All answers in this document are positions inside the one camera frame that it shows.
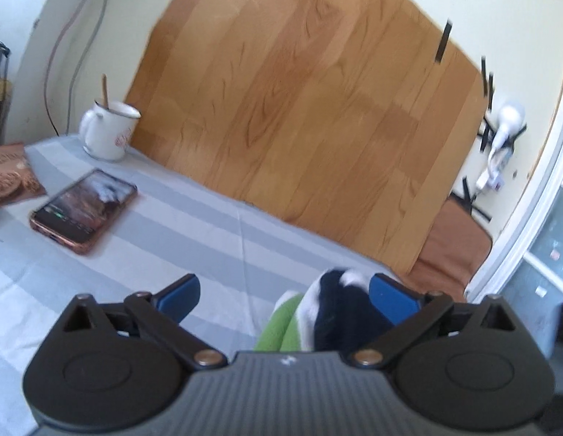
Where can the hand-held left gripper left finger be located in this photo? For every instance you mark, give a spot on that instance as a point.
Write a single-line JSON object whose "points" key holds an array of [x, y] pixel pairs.
{"points": [[179, 297]]}

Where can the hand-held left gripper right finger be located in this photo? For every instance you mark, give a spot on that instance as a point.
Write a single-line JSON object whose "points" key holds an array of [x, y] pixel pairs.
{"points": [[392, 299]]}

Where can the green navy white knit sweater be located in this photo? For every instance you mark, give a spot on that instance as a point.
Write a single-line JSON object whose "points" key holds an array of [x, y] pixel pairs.
{"points": [[340, 313]]}

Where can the grey striped sheet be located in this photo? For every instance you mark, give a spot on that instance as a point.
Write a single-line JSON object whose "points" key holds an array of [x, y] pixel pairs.
{"points": [[208, 245]]}

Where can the black tape strip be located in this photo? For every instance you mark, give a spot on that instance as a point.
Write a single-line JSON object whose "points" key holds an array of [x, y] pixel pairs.
{"points": [[488, 84], [442, 41], [472, 211]]}

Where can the smartphone in brown case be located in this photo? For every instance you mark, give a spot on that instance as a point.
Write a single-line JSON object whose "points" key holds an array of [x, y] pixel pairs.
{"points": [[83, 209]]}

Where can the white enamel mug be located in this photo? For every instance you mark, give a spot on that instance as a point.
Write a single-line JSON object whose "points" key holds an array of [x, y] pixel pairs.
{"points": [[106, 134]]}

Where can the wooden board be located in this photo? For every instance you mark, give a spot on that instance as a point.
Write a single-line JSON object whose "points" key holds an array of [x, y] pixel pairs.
{"points": [[317, 109]]}

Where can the brown patterned packet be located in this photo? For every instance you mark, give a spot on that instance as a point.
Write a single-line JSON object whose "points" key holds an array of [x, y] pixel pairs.
{"points": [[11, 177]]}

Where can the wooden stick in mug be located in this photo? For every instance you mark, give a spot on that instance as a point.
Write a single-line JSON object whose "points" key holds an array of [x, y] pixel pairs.
{"points": [[105, 91]]}

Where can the white door frame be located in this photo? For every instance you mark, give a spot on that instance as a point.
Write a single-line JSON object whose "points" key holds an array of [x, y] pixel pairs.
{"points": [[531, 181]]}

